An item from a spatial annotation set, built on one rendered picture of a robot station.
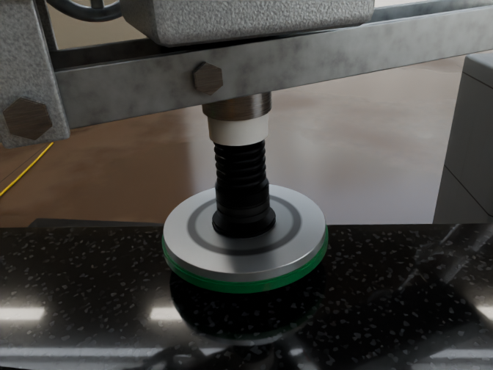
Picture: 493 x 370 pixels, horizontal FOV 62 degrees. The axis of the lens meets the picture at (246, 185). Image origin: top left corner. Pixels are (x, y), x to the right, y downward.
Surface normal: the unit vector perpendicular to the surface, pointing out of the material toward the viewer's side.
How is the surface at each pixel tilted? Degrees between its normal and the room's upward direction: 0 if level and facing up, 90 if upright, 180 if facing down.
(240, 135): 90
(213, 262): 0
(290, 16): 90
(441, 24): 90
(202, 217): 0
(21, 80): 90
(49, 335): 0
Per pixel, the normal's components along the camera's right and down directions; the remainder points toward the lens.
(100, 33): -0.04, 0.47
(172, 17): 0.37, 0.42
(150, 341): -0.05, -0.88
